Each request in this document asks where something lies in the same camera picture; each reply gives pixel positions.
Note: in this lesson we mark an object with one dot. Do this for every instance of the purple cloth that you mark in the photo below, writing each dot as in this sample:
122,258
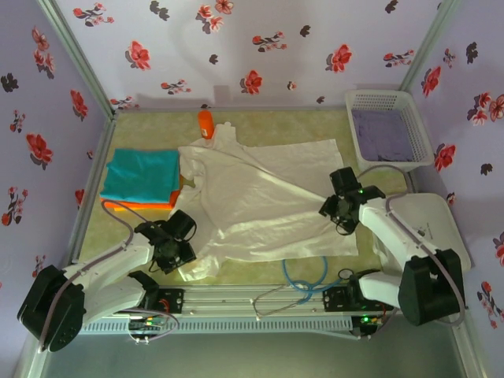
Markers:
382,134

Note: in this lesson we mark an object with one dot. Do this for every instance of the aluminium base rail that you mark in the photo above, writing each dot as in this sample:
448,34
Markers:
220,301

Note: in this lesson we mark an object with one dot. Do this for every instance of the white plastic basket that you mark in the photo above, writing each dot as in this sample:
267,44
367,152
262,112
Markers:
378,98

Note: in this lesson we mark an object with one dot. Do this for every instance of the white t-shirt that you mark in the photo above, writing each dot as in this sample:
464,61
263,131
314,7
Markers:
256,189

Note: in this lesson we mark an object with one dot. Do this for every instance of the orange bottle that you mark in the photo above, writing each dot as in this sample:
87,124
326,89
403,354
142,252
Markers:
205,124

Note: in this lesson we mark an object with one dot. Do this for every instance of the orange folded t-shirt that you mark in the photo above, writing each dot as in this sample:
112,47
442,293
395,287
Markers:
149,205

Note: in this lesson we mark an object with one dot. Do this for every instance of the blue stethoscope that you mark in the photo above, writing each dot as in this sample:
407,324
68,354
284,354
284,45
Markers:
302,284

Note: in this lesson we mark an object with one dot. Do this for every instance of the small electronics board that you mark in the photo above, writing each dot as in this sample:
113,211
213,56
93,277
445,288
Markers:
147,325

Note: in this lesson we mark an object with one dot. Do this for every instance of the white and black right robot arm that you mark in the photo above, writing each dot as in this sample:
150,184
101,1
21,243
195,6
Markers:
393,228

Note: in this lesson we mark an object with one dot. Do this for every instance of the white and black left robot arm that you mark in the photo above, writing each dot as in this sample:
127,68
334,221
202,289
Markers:
114,256

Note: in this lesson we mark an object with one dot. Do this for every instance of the teal folded t-shirt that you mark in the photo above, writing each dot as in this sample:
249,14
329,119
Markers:
141,173

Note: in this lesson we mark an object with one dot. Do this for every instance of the aluminium frame post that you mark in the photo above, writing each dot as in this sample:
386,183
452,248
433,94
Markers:
427,43
78,59

